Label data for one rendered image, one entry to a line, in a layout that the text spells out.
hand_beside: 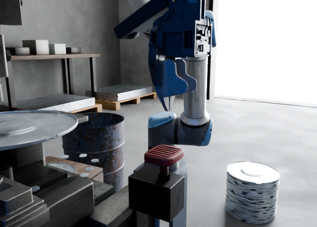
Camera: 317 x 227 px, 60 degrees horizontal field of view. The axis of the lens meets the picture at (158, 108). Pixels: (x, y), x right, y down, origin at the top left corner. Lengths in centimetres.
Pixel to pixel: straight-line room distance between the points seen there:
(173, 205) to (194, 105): 55
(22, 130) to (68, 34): 458
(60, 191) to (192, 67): 61
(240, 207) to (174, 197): 117
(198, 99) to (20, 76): 381
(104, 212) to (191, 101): 58
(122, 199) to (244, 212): 116
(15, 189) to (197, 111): 73
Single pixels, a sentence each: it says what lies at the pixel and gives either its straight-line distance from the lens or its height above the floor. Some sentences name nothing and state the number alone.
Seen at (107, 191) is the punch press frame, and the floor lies 64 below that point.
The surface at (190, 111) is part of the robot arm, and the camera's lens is 104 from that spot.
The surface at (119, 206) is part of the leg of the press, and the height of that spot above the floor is 64.
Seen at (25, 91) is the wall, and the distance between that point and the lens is 466.
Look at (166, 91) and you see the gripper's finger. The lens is 47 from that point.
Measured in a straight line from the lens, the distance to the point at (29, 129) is 63.
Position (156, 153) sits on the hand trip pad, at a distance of 51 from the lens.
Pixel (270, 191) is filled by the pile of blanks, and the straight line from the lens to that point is 168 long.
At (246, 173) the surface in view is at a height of 25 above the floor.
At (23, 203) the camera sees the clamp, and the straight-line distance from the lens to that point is 44.
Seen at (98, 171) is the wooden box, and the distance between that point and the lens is 144.
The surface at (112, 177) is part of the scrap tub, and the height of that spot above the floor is 13.
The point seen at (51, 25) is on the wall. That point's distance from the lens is 495.
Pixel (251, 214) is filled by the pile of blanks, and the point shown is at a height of 6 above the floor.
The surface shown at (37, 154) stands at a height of 72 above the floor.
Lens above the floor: 95
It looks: 12 degrees down
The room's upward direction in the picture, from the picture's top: straight up
